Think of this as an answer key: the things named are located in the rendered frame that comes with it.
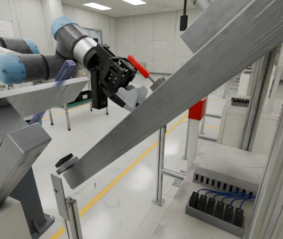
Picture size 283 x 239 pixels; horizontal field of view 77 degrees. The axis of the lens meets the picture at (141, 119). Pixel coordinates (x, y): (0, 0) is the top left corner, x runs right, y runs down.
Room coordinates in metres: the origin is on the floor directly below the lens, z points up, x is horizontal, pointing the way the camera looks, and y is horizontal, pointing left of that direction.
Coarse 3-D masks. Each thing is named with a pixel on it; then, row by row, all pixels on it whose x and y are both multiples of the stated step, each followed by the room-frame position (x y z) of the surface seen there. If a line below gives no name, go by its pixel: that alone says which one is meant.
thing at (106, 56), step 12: (96, 48) 0.49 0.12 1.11; (108, 48) 0.51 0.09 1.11; (84, 60) 0.49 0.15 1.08; (96, 60) 0.50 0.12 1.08; (108, 60) 0.45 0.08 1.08; (120, 60) 0.49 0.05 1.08; (108, 72) 0.46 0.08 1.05; (120, 72) 0.43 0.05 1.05; (132, 72) 0.47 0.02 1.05; (108, 84) 0.46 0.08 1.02; (120, 84) 0.47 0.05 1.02
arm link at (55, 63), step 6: (42, 54) 0.54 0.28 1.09; (48, 54) 0.55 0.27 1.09; (54, 54) 0.57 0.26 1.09; (48, 60) 0.53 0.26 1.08; (54, 60) 0.54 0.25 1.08; (60, 60) 0.55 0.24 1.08; (48, 66) 0.52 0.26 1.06; (54, 66) 0.53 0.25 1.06; (60, 66) 0.55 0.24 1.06; (78, 66) 0.59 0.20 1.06; (54, 72) 0.53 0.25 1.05; (72, 72) 0.58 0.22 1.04; (48, 78) 0.53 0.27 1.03; (54, 78) 0.54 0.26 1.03
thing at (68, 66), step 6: (66, 60) 0.30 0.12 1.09; (72, 60) 0.31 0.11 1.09; (66, 66) 0.30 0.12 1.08; (72, 66) 0.30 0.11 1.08; (60, 72) 0.30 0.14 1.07; (66, 72) 0.30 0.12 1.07; (60, 78) 0.31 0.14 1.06; (66, 78) 0.31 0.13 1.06; (36, 114) 0.34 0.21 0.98; (42, 114) 0.34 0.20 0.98; (36, 120) 0.34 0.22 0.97
